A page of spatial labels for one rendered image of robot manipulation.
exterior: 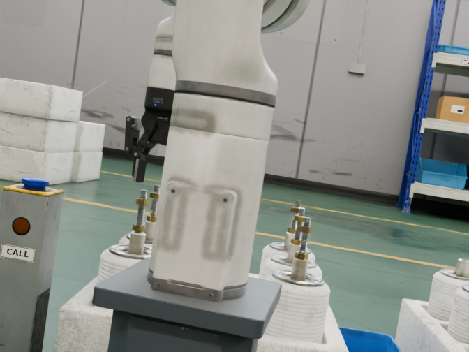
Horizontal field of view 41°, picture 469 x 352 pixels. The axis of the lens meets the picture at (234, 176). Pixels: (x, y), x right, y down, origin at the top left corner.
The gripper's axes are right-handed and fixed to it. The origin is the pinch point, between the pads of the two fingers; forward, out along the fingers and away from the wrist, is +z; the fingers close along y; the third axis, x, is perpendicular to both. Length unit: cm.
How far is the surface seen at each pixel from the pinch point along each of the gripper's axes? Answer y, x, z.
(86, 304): 1.5, -16.3, 17.5
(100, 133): -195, 247, 5
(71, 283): -46, 42, 35
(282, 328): 26.9, -6.6, 16.2
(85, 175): -188, 229, 32
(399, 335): 37, 33, 24
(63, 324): 1.2, -20.5, 19.5
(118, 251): 3.4, -13.3, 9.8
